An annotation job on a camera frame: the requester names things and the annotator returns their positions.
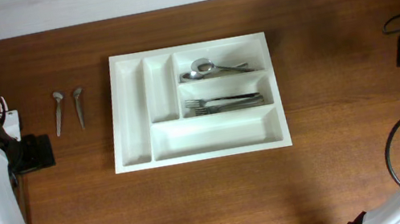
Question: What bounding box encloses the white cutlery tray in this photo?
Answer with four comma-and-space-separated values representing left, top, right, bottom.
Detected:
108, 33, 292, 173

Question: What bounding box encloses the metal fork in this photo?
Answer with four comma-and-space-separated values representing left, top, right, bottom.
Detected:
184, 92, 260, 108
207, 95, 265, 110
194, 96, 265, 116

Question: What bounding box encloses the metal spoon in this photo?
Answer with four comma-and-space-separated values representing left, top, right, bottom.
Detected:
190, 58, 255, 75
179, 63, 253, 83

